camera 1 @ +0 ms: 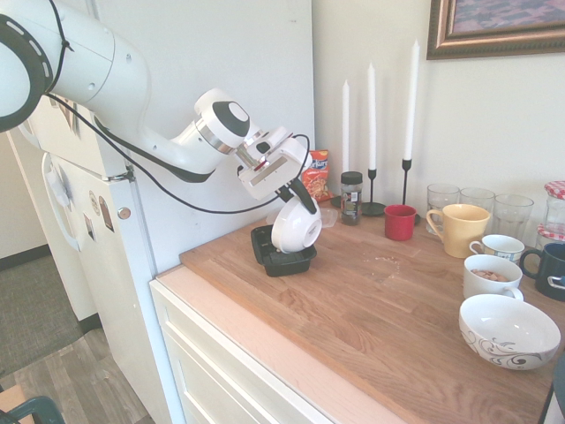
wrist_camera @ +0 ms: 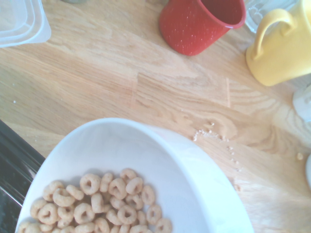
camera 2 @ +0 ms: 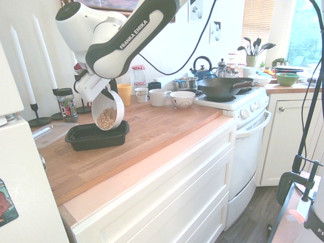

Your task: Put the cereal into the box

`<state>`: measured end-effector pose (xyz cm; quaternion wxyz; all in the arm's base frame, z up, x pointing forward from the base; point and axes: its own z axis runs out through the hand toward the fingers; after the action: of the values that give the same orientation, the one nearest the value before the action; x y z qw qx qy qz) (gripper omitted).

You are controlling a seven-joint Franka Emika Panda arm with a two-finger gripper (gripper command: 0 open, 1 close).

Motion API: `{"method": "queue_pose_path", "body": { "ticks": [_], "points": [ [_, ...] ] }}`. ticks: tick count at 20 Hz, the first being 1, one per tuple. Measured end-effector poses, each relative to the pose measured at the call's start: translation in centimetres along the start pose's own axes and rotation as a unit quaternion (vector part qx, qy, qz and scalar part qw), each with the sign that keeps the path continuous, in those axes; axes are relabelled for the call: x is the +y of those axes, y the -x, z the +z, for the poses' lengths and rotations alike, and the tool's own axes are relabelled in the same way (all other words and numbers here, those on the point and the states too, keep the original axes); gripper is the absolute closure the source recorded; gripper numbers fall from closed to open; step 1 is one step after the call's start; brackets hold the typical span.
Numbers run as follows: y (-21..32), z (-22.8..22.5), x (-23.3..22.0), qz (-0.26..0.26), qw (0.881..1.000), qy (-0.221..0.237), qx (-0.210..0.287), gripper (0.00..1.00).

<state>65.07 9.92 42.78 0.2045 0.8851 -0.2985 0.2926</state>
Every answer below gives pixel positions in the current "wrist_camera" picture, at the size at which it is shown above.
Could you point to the plain white bowl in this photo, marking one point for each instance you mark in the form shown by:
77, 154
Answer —
133, 150

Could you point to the red cup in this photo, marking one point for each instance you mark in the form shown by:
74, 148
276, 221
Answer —
192, 31

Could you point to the yellow mug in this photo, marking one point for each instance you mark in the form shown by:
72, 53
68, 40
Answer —
281, 55

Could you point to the clear drinking glass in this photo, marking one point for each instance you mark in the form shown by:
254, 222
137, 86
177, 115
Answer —
255, 14

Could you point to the small white patterned cup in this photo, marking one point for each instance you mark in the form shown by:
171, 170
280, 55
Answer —
303, 104

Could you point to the black plastic food container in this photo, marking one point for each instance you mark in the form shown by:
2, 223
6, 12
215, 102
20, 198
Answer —
14, 165

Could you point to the clear plastic container lid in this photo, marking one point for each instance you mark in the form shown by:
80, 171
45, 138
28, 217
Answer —
19, 21

